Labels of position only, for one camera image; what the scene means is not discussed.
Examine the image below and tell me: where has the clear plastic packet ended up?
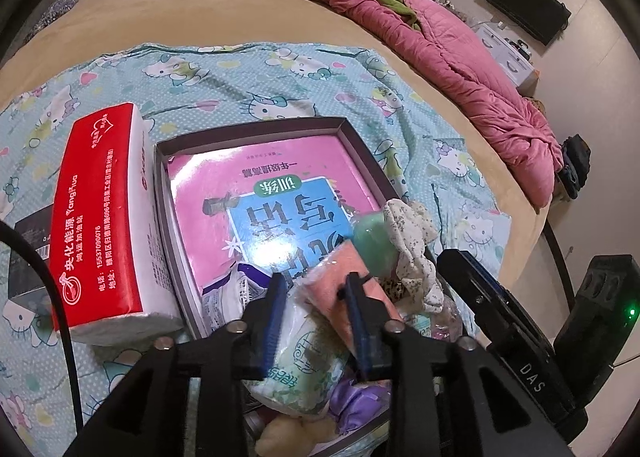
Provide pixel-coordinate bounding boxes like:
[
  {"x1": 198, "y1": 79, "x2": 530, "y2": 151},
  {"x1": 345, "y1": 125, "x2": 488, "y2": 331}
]
[{"x1": 400, "y1": 294, "x2": 463, "y2": 340}]

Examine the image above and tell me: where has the dark floral pillow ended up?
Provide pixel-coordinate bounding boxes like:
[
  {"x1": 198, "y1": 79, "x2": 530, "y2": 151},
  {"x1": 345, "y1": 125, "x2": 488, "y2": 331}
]
[{"x1": 22, "y1": 0, "x2": 81, "y2": 45}]

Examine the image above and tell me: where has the dark bag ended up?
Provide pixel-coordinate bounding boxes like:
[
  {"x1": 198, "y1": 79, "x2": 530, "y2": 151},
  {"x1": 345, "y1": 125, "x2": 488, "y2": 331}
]
[{"x1": 559, "y1": 133, "x2": 592, "y2": 202}]

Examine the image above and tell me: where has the dark cardboard box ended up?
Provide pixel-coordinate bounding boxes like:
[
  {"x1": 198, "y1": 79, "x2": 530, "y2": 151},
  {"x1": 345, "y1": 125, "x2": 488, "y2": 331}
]
[{"x1": 152, "y1": 116, "x2": 471, "y2": 457}]

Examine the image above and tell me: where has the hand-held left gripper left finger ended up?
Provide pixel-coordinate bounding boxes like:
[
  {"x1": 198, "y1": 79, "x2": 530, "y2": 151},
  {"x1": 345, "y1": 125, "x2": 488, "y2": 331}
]
[{"x1": 62, "y1": 273, "x2": 290, "y2": 457}]

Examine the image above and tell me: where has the pink book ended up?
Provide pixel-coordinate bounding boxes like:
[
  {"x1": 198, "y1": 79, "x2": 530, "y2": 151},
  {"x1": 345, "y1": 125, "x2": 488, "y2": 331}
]
[{"x1": 166, "y1": 133, "x2": 396, "y2": 298}]

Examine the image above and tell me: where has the blue cartoon cat printed blanket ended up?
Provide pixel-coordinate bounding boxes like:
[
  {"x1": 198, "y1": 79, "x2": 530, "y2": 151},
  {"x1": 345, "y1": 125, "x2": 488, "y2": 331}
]
[{"x1": 0, "y1": 42, "x2": 513, "y2": 457}]

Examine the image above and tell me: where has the beige round bed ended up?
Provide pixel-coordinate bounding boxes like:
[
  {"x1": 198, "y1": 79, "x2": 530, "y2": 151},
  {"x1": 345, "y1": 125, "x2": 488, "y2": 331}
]
[{"x1": 0, "y1": 0, "x2": 556, "y2": 283}]

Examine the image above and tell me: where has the plush bear with purple bow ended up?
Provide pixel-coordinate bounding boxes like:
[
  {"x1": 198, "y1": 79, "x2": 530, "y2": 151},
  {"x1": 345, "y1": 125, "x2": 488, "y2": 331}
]
[{"x1": 255, "y1": 379, "x2": 393, "y2": 457}]

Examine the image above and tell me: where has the white blue tissue packet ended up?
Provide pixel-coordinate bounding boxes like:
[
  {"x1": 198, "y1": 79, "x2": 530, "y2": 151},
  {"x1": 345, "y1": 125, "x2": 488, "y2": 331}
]
[{"x1": 202, "y1": 262, "x2": 273, "y2": 333}]

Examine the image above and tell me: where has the red tissue pack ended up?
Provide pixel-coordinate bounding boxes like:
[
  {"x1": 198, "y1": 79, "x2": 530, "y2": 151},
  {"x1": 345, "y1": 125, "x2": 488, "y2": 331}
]
[{"x1": 48, "y1": 103, "x2": 185, "y2": 347}]

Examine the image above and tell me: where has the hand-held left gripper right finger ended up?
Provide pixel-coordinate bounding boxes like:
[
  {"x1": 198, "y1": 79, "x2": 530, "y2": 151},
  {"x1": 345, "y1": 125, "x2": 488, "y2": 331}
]
[{"x1": 336, "y1": 272, "x2": 576, "y2": 457}]

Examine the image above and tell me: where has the pink quilt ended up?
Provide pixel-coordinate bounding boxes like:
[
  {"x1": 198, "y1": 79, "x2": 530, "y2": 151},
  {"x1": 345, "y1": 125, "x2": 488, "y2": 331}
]
[{"x1": 271, "y1": 0, "x2": 563, "y2": 208}]

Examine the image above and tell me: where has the plastic bag with pink puff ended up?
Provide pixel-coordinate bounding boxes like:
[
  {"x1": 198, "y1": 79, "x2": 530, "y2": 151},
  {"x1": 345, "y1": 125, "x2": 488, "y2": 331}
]
[{"x1": 297, "y1": 239, "x2": 403, "y2": 358}]

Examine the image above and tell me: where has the white drawer cabinet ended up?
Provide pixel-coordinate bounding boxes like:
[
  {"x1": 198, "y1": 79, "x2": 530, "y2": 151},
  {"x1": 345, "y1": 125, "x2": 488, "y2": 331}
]
[{"x1": 474, "y1": 26, "x2": 540, "y2": 94}]

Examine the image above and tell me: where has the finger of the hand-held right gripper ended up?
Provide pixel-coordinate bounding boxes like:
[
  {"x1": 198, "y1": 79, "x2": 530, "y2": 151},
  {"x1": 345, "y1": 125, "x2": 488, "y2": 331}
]
[{"x1": 436, "y1": 248, "x2": 521, "y2": 343}]

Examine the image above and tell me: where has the black box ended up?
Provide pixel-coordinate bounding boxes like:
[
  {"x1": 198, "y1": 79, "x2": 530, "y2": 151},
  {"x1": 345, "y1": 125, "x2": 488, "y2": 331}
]
[{"x1": 7, "y1": 203, "x2": 56, "y2": 303}]

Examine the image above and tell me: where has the leopard print scrunchie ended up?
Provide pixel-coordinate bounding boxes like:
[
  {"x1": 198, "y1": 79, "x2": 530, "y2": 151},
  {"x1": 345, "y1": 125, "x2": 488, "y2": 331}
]
[{"x1": 380, "y1": 279, "x2": 408, "y2": 302}]

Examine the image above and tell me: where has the green tissue packet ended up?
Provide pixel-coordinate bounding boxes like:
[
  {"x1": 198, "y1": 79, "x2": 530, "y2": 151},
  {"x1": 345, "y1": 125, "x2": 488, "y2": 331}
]
[{"x1": 247, "y1": 294, "x2": 353, "y2": 420}]

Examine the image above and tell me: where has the white floral scrunchie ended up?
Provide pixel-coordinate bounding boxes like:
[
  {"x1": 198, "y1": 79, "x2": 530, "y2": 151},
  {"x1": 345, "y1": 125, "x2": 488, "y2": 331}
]
[{"x1": 382, "y1": 198, "x2": 446, "y2": 318}]

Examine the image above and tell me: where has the black wall television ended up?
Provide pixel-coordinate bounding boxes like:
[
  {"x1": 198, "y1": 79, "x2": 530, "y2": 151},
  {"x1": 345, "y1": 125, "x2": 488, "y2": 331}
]
[{"x1": 477, "y1": 0, "x2": 572, "y2": 46}]

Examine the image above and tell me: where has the black cable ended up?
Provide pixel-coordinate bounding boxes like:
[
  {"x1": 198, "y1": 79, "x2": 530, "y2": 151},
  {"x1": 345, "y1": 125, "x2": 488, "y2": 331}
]
[{"x1": 0, "y1": 221, "x2": 86, "y2": 430}]

